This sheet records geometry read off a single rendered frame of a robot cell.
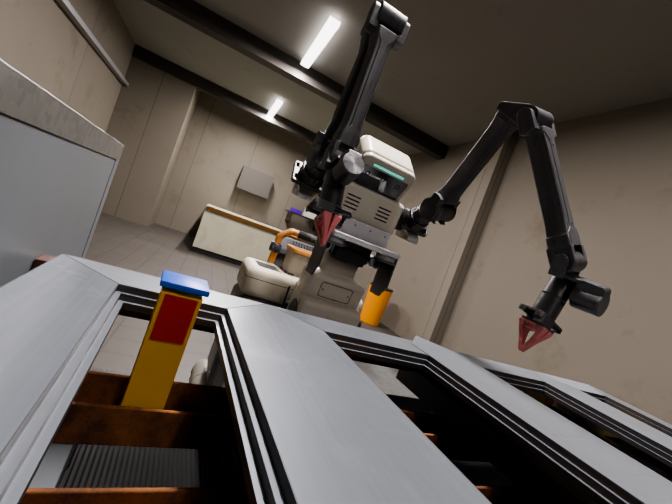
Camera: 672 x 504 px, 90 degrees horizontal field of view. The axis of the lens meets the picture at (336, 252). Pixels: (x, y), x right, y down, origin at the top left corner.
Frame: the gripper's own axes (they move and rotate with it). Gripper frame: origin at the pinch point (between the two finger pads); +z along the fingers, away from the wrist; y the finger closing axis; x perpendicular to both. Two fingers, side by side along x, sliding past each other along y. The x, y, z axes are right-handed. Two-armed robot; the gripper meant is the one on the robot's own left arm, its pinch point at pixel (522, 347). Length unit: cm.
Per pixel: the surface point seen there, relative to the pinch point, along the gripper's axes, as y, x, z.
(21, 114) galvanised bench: -97, -6, 16
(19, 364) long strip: -84, -22, 29
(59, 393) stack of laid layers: -81, -24, 29
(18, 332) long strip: -86, -17, 30
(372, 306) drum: 236, 378, 16
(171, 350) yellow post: -72, -6, 31
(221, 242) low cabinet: 28, 576, 74
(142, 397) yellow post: -72, -6, 38
